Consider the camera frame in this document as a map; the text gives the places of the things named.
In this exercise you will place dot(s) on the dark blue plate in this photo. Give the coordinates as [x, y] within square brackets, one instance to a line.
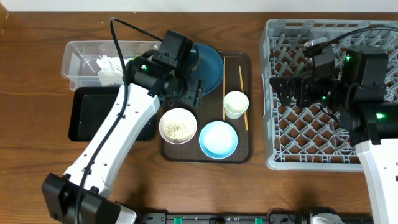
[210, 67]

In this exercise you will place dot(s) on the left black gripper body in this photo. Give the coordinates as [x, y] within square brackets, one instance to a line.
[190, 91]

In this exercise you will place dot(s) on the white paper cup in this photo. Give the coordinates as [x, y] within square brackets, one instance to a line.
[235, 104]

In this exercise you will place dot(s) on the left wooden chopstick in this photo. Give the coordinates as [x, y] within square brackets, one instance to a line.
[224, 86]

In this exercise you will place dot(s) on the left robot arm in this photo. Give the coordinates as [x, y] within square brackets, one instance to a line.
[81, 194]

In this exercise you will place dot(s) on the wooden chopstick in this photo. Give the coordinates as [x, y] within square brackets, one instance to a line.
[242, 90]
[224, 86]

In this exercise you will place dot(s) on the black rectangular tray bin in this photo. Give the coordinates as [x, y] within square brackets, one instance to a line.
[91, 106]

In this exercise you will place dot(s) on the grey dishwasher rack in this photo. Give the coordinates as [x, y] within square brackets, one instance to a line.
[307, 139]

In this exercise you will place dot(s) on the dark brown serving tray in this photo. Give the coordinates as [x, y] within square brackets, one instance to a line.
[211, 110]

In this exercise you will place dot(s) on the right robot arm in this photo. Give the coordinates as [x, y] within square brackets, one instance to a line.
[358, 96]

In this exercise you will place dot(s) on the clear plastic waste bin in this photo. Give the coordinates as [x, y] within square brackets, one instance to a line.
[79, 62]

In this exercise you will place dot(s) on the white bowl with food residue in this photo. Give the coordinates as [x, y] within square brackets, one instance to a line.
[177, 126]

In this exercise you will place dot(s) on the right wooden chopstick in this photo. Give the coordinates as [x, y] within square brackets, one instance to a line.
[242, 90]

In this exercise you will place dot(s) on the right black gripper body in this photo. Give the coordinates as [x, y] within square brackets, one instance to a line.
[309, 93]

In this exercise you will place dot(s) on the light blue small bowl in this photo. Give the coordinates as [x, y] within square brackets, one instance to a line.
[218, 140]

